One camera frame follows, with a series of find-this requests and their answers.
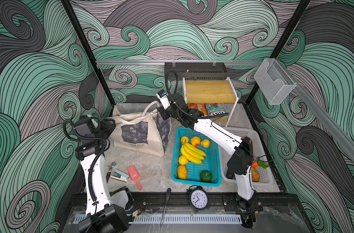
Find beige canvas tote bag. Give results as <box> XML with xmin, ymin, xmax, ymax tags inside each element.
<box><xmin>110</xmin><ymin>101</ymin><xmax>171</xmax><ymax>157</ymax></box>

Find yellow banana bunch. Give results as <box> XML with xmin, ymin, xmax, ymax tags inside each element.
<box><xmin>180</xmin><ymin>145</ymin><xmax>204</xmax><ymax>165</ymax></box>

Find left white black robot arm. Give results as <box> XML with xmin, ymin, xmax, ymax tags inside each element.
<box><xmin>74</xmin><ymin>116</ymin><xmax>131</xmax><ymax>233</ymax></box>

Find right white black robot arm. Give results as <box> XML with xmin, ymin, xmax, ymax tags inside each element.
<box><xmin>156</xmin><ymin>90</ymin><xmax>263</xmax><ymax>213</ymax></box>

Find orange candy bag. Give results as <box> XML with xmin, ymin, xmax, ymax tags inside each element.
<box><xmin>188</xmin><ymin>103</ymin><xmax>208</xmax><ymax>116</ymax></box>

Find green Fox's candy bag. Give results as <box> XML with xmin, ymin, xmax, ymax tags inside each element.
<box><xmin>205</xmin><ymin>103</ymin><xmax>227</xmax><ymax>116</ymax></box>

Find white wooden shelf rack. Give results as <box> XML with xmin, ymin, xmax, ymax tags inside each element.
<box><xmin>182</xmin><ymin>77</ymin><xmax>239</xmax><ymax>126</ymax></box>

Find black adjustable wrench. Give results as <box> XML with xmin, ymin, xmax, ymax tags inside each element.
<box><xmin>106</xmin><ymin>162</ymin><xmax>116</xmax><ymax>182</ymax></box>

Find small yellow lemon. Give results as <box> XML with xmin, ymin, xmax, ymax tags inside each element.
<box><xmin>200</xmin><ymin>139</ymin><xmax>211</xmax><ymax>148</ymax></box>

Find white stapler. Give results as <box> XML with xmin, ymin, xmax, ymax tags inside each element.
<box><xmin>110</xmin><ymin>169</ymin><xmax>129</xmax><ymax>183</ymax></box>

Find teal plastic basket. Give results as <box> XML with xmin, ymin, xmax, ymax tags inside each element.
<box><xmin>171</xmin><ymin>127</ymin><xmax>222</xmax><ymax>187</ymax></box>

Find pink plastic scoop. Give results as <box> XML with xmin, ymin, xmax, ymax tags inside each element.
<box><xmin>127</xmin><ymin>165</ymin><xmax>143</xmax><ymax>190</ymax></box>

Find green avocado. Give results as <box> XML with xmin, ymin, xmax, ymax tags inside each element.
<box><xmin>200</xmin><ymin>170</ymin><xmax>213</xmax><ymax>183</ymax></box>

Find black alarm clock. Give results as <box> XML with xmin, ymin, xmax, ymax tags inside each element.
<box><xmin>187</xmin><ymin>185</ymin><xmax>209</xmax><ymax>213</ymax></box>

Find white plastic basket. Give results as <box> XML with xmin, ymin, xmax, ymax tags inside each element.
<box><xmin>215</xmin><ymin>126</ymin><xmax>274</xmax><ymax>187</ymax></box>

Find orange carrot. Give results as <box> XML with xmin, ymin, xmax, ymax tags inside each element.
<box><xmin>252</xmin><ymin>160</ymin><xmax>269</xmax><ymax>169</ymax></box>

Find brown potato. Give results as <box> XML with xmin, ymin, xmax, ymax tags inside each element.
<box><xmin>251</xmin><ymin>167</ymin><xmax>260</xmax><ymax>182</ymax></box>

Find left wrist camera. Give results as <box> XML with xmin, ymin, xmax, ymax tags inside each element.
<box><xmin>74</xmin><ymin>115</ymin><xmax>98</xmax><ymax>139</ymax></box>

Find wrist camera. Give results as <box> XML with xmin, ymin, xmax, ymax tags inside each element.
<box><xmin>74</xmin><ymin>115</ymin><xmax>98</xmax><ymax>139</ymax></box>
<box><xmin>156</xmin><ymin>89</ymin><xmax>170</xmax><ymax>110</ymax></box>

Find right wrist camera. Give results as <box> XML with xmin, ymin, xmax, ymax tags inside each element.
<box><xmin>156</xmin><ymin>89</ymin><xmax>170</xmax><ymax>110</ymax></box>

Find black metal wall tray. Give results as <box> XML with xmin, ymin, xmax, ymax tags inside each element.
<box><xmin>164</xmin><ymin>62</ymin><xmax>228</xmax><ymax>80</ymax></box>

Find black handled screwdriver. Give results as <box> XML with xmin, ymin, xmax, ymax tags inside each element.
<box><xmin>160</xmin><ymin>188</ymin><xmax>171</xmax><ymax>227</ymax></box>

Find clear plastic wall holder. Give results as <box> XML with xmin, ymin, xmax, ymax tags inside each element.
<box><xmin>254</xmin><ymin>58</ymin><xmax>296</xmax><ymax>105</ymax></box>

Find white perforated cable duct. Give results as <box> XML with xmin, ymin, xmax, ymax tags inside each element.
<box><xmin>71</xmin><ymin>214</ymin><xmax>243</xmax><ymax>225</ymax></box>

